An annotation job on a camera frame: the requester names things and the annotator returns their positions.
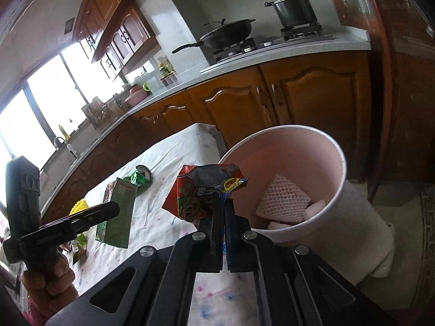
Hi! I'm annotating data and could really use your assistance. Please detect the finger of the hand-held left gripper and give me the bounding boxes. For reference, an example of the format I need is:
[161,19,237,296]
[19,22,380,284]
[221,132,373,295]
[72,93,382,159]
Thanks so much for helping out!
[70,201,120,237]

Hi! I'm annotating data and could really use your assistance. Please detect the yellow foam fruit net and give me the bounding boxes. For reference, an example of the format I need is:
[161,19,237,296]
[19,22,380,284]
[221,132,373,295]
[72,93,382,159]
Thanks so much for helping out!
[69,199,90,216]

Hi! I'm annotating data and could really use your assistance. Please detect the green snack wrapper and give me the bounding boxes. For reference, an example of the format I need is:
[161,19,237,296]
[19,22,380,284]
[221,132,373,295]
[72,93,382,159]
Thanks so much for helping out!
[72,233,89,266]

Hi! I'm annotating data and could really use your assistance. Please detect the grey kitchen countertop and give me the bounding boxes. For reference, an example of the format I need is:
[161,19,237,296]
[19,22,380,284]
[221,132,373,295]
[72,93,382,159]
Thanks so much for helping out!
[40,29,372,213]

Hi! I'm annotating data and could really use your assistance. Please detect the white foam fruit net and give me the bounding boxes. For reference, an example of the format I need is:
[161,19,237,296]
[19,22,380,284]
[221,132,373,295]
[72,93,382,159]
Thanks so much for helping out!
[255,174,312,225]

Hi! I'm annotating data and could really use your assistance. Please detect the person's left hand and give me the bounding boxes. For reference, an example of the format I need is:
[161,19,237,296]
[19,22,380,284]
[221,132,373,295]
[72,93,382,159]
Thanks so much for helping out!
[21,254,79,324]

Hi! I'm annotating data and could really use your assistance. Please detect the pink basin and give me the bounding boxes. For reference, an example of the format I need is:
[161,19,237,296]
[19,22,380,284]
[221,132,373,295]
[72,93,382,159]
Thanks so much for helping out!
[123,86,147,108]

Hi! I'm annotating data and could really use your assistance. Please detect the chrome faucet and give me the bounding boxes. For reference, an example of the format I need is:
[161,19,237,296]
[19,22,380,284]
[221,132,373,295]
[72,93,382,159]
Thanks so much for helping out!
[54,137,79,160]

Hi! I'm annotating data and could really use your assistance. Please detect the wooden lower cabinets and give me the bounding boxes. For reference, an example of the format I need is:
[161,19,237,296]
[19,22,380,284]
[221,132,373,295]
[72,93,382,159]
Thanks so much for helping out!
[40,52,373,225]

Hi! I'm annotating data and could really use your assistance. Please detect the dark steel pot with lid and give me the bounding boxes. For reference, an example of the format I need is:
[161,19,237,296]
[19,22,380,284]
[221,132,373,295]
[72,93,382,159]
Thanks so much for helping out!
[265,0,319,29]

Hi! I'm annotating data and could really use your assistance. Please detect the utensil rack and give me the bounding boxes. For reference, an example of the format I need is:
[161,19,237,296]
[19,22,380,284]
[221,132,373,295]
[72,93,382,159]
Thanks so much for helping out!
[81,97,115,130]

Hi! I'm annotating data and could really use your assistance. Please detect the kitchen window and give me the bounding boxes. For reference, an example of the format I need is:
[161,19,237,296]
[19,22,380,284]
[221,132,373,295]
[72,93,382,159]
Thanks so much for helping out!
[0,41,145,179]

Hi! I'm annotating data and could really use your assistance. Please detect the gas stove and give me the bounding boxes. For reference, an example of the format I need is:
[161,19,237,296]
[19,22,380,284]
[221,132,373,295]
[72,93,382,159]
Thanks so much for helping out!
[200,22,336,74]

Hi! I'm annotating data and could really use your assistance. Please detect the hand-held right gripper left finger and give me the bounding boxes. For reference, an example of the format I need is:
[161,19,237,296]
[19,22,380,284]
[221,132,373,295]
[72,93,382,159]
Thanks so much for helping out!
[44,199,225,326]

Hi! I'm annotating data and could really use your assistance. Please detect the pink bin with white rim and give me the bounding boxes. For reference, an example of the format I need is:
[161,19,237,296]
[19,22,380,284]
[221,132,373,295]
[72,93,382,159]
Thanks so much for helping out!
[217,125,397,286]

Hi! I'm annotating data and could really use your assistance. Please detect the black wok with lid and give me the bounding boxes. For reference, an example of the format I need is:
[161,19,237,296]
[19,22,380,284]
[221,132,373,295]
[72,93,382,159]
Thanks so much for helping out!
[172,18,256,54]

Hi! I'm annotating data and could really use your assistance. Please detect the wooden upper cabinets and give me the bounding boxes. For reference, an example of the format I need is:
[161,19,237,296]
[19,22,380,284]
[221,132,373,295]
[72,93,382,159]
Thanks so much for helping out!
[72,0,161,83]

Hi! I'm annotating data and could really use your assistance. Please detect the wooden cabinets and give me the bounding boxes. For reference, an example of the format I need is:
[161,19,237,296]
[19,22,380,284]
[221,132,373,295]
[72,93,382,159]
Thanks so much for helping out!
[72,0,161,83]
[40,52,373,225]

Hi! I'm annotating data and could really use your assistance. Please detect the green carton box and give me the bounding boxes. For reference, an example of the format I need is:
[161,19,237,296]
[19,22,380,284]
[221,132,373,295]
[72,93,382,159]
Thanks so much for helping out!
[95,177,138,249]

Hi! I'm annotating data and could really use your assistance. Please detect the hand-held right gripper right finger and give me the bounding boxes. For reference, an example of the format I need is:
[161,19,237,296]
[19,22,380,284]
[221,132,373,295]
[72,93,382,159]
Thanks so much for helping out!
[225,199,402,326]

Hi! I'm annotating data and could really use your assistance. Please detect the red snack bag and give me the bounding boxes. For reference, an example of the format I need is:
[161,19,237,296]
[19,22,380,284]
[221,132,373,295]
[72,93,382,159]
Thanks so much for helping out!
[162,164,249,228]

